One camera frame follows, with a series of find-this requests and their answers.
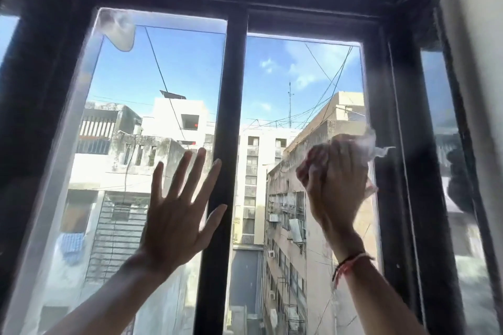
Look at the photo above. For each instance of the white rooftop building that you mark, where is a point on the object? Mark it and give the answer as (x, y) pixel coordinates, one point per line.
(173, 117)

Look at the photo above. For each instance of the blue hanging laundry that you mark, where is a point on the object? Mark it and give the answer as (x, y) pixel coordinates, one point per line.
(72, 247)

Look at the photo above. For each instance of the black window frame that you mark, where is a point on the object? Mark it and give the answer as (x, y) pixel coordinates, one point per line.
(227, 111)

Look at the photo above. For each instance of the narrow glass side pane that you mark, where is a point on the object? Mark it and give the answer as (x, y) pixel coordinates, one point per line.
(444, 111)

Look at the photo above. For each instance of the person's left forearm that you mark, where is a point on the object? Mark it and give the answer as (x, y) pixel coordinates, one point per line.
(114, 299)

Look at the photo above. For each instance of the person's right fingers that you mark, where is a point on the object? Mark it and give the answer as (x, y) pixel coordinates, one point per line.
(314, 168)

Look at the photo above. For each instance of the beige weathered building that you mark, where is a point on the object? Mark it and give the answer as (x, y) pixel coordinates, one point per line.
(287, 268)

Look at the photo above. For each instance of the person's left little finger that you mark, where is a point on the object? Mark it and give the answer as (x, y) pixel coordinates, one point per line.
(158, 185)

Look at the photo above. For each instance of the person's right forearm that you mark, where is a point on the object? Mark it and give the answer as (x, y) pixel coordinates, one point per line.
(377, 299)

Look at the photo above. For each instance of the white apartment building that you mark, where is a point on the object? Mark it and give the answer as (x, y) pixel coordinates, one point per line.
(251, 173)

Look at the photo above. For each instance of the grey weathered concrete building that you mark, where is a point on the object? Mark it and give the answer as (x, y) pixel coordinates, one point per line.
(125, 166)

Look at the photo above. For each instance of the dark rooftop solar panel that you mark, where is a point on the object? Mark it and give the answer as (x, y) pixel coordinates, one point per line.
(173, 94)

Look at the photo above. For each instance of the person's left thumb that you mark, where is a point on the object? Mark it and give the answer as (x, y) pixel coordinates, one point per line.
(214, 223)

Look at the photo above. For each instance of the white tilted window awning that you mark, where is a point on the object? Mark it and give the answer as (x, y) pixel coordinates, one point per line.
(296, 230)

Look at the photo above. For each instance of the glass window pane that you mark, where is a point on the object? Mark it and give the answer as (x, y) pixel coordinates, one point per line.
(283, 83)
(157, 83)

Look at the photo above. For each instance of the person's right hand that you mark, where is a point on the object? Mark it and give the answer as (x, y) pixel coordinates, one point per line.
(338, 189)

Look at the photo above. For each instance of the white cleaning cloth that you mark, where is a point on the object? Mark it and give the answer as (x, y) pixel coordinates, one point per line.
(371, 148)

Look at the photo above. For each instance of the white air conditioner unit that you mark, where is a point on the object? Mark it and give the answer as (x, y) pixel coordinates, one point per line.
(273, 217)

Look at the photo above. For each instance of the person's left hand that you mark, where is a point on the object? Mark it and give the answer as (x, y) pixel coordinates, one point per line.
(173, 224)

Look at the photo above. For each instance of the thin antenna mast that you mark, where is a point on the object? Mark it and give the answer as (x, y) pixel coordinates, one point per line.
(289, 107)

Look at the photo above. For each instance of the metal window grille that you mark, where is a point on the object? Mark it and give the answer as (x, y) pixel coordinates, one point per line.
(118, 236)

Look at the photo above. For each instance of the person's left middle finger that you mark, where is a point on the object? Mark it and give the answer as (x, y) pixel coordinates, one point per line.
(195, 173)

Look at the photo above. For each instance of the white torn film scrap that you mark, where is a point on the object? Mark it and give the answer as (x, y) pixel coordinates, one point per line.
(118, 30)

